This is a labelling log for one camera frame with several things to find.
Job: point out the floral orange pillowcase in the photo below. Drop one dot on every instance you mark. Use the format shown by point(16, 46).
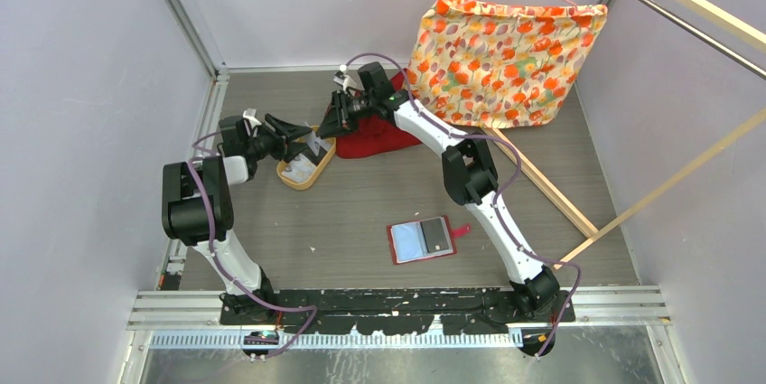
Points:
point(500, 66)

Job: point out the metal rail rod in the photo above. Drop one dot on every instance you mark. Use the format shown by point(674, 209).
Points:
point(720, 18)

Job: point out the white card in tray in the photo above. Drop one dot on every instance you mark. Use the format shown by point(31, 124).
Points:
point(299, 172)

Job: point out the wooden rack frame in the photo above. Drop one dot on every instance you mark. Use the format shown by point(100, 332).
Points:
point(654, 97)

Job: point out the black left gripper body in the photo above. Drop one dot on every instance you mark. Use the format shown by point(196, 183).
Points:
point(266, 143)

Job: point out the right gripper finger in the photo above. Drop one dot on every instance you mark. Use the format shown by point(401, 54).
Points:
point(332, 124)
point(347, 109)

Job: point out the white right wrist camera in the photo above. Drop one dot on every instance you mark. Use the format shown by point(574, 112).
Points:
point(343, 79)

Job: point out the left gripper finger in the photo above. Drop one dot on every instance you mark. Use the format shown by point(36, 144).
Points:
point(287, 151)
point(286, 130)

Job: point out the yellow oval tray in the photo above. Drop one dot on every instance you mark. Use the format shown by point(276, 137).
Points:
point(302, 175)

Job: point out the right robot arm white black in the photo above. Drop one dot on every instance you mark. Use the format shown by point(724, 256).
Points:
point(469, 172)

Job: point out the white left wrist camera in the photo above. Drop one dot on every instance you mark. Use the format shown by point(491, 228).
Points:
point(250, 115)

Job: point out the red leather card holder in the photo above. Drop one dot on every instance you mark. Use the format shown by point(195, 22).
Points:
point(406, 243)

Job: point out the red crumpled cloth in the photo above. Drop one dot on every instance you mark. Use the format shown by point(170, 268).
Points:
point(376, 135)

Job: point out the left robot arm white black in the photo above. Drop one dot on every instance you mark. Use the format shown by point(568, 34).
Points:
point(196, 203)

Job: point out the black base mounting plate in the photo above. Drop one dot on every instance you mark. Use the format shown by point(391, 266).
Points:
point(390, 311)

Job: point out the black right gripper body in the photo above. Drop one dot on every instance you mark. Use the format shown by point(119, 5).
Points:
point(360, 106)

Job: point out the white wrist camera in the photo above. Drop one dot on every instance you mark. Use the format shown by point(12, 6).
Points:
point(250, 115)
point(343, 79)

